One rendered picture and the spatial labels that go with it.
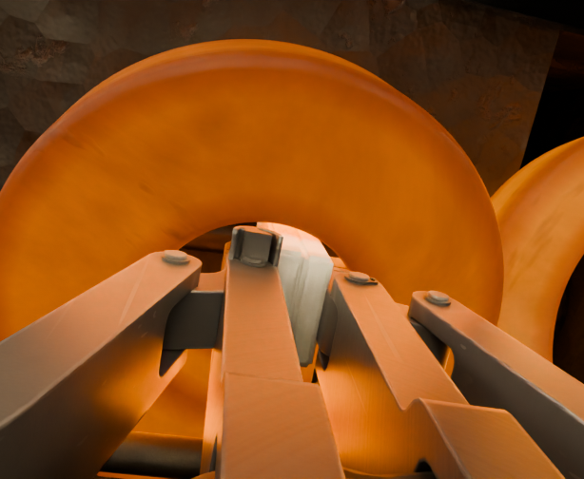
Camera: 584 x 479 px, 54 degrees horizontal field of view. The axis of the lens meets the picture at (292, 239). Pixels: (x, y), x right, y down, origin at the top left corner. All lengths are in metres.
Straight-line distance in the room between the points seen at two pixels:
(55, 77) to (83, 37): 0.02
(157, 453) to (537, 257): 0.14
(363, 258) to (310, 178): 0.03
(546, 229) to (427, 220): 0.07
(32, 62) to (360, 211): 0.16
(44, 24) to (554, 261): 0.22
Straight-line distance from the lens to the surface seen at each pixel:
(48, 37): 0.27
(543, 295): 0.22
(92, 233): 0.16
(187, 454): 0.18
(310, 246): 0.15
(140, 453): 0.18
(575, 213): 0.23
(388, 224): 0.16
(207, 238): 0.24
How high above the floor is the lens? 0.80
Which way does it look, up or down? 11 degrees down
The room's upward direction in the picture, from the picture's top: 13 degrees clockwise
